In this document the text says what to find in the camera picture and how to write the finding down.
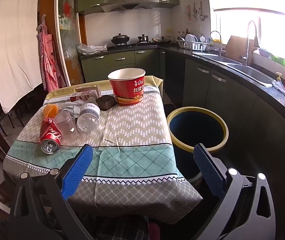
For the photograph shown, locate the dark wooden chair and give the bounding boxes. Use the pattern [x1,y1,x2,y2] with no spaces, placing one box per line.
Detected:
[6,94,33,130]

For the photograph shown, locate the red instant noodle bowl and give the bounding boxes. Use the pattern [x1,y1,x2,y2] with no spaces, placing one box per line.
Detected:
[107,68,146,106]

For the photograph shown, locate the clear plastic cup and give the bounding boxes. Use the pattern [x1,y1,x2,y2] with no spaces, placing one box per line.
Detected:
[53,111,79,140]

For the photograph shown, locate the black gas stove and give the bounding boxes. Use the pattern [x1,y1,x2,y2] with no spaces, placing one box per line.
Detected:
[107,43,158,49]

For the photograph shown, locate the wooden cutting board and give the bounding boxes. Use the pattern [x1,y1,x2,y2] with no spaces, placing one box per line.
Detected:
[225,35,258,60]

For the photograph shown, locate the clear plastic bottle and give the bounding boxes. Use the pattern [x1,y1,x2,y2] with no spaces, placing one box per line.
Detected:
[76,102,101,133]

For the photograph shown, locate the red soda can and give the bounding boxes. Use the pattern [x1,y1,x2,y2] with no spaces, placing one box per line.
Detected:
[39,117,63,155]

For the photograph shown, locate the steel double sink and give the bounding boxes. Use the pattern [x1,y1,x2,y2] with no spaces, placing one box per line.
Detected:
[192,51,275,84]

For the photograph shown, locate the purple bowl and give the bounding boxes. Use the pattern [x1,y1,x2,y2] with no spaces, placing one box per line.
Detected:
[259,48,274,58]

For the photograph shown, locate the red checked apron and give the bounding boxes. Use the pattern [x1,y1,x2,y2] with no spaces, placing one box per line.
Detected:
[37,15,66,93]

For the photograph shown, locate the black wok with lid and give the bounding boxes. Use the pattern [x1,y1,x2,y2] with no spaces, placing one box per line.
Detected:
[111,32,130,46]

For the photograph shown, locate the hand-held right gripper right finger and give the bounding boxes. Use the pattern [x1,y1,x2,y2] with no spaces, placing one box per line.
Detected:
[193,143,276,240]

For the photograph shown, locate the white dish rack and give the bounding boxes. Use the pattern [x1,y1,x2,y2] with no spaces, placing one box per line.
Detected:
[176,34,211,51]

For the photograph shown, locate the white hanging sheet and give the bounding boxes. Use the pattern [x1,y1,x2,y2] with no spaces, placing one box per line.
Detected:
[0,0,43,114]

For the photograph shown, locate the small black pot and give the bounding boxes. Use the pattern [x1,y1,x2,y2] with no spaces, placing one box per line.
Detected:
[137,34,151,44]

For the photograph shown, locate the crumpled white tissue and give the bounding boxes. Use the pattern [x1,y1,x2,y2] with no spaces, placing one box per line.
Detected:
[62,100,83,117]

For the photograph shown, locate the green base cabinets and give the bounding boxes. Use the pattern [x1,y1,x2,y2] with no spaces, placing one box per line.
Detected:
[80,49,285,205]

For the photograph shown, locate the patterned tablecloth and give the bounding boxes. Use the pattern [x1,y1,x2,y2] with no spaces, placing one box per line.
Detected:
[2,76,204,225]

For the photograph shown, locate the red and white box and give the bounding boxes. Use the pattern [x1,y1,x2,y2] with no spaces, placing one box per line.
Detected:
[69,92,98,103]

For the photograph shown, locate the clear plastic bag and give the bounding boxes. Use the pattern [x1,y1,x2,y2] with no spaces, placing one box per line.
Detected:
[77,43,107,55]

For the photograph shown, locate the tall steel faucet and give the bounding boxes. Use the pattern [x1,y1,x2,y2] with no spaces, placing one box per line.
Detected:
[241,20,259,67]

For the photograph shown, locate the glass sliding door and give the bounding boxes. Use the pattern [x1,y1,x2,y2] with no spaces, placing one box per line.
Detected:
[55,0,85,87]

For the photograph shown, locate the small curved faucet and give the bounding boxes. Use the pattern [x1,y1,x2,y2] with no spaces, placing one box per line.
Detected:
[210,31,223,57]

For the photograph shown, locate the black frying pan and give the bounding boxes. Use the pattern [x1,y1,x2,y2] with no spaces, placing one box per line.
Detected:
[152,36,172,44]

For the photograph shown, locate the blue yellow-rimmed trash bin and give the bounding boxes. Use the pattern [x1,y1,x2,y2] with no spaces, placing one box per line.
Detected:
[167,107,229,180]

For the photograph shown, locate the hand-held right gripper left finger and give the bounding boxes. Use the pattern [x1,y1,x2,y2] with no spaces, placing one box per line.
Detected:
[9,144,94,240]

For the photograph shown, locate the dark brown pouch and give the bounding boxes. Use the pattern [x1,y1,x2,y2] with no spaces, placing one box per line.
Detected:
[97,96,116,111]

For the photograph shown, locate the brown cardboard box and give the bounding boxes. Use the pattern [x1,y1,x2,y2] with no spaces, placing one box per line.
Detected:
[75,85,101,98]

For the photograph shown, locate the hanging kitchen utensils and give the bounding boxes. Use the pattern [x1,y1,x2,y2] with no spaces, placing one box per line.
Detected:
[186,1,209,22]

